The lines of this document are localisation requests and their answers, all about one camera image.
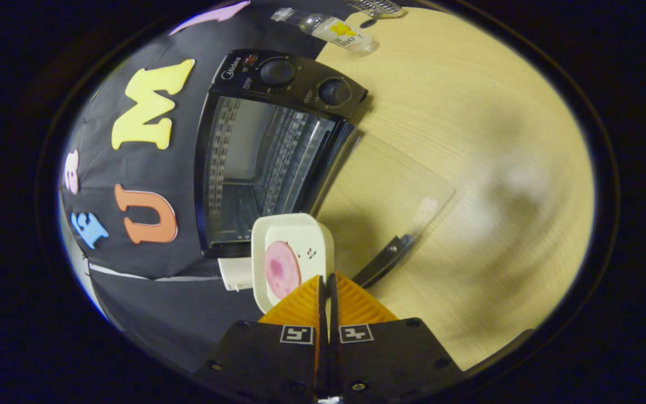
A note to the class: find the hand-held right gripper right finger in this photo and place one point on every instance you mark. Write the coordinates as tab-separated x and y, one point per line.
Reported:
390	353

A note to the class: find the white toaster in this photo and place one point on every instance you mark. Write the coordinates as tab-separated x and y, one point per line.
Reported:
238	275

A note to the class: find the black backdrop cloth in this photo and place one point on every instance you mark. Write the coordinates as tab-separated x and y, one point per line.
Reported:
188	314

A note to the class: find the clear glass bottle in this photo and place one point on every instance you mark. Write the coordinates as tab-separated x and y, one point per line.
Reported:
340	31

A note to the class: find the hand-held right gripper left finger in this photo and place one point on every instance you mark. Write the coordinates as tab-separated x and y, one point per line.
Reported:
267	359

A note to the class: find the pink ham slice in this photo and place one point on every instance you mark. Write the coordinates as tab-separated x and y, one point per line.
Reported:
282	269

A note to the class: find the white square plate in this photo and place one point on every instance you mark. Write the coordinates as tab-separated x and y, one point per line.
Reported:
295	230

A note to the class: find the black electric oven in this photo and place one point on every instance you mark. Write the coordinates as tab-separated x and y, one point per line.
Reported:
300	78

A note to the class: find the clear glass cup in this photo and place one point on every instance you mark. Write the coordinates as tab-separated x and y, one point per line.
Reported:
379	7

